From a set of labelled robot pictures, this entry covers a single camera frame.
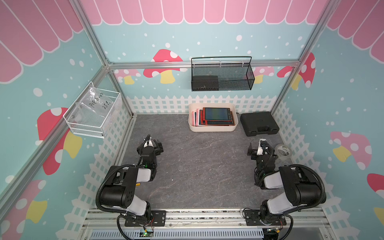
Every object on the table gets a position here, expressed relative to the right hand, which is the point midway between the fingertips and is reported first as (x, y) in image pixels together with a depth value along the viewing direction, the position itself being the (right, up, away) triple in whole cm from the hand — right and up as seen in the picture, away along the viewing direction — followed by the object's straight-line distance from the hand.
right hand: (259, 143), depth 90 cm
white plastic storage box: (-41, +26, +29) cm, 57 cm away
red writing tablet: (-35, +15, +23) cm, 44 cm away
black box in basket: (-33, +38, +4) cm, 50 cm away
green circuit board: (-63, -43, -17) cm, 78 cm away
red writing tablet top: (-22, +20, +27) cm, 40 cm away
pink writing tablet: (-37, +18, +27) cm, 49 cm away
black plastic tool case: (+9, +13, +19) cm, 25 cm away
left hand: (-66, -1, +3) cm, 66 cm away
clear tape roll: (+19, -6, +9) cm, 22 cm away
